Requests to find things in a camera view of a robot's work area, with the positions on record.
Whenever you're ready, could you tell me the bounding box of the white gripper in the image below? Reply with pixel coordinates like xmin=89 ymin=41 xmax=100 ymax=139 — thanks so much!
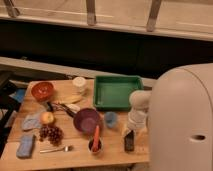
xmin=124 ymin=108 xmax=147 ymax=152

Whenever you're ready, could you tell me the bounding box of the blue eraser sponge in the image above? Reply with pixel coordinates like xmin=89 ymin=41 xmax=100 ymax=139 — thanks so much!
xmin=16 ymin=134 xmax=35 ymax=159

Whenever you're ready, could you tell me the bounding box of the blue cup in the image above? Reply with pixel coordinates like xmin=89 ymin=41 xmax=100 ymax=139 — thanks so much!
xmin=104 ymin=111 xmax=117 ymax=128

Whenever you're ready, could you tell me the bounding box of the orange carrot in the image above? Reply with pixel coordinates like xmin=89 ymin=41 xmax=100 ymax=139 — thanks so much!
xmin=92 ymin=125 xmax=100 ymax=152

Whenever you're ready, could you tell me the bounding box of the dark small cup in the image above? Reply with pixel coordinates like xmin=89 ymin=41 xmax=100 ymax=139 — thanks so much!
xmin=88 ymin=139 xmax=103 ymax=155

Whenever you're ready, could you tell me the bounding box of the purple bowl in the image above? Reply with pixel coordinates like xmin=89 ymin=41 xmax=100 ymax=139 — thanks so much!
xmin=73 ymin=108 xmax=101 ymax=135

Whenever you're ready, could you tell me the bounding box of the green plastic tray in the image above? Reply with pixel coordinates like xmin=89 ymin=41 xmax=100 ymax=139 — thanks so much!
xmin=93 ymin=76 xmax=143 ymax=111

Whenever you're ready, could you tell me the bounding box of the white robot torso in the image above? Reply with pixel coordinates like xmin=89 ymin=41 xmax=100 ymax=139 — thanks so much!
xmin=148 ymin=63 xmax=213 ymax=171

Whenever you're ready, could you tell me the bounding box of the yellow banana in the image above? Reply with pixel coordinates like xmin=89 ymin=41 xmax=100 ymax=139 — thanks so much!
xmin=58 ymin=95 xmax=83 ymax=104

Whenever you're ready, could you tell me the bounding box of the red grapes bunch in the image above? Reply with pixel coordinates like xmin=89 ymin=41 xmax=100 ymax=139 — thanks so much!
xmin=39 ymin=125 xmax=63 ymax=146

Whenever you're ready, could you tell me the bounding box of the white cup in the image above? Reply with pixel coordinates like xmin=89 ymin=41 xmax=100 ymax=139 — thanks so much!
xmin=72 ymin=77 xmax=87 ymax=94

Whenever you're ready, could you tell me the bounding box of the apple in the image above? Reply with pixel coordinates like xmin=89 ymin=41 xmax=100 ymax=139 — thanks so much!
xmin=40 ymin=112 xmax=55 ymax=125

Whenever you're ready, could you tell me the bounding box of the light blue cloth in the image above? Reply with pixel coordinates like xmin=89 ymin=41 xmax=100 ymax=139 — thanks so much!
xmin=21 ymin=113 xmax=41 ymax=131

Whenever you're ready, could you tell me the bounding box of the red bowl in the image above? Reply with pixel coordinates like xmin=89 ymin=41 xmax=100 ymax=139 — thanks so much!
xmin=31 ymin=82 xmax=54 ymax=102

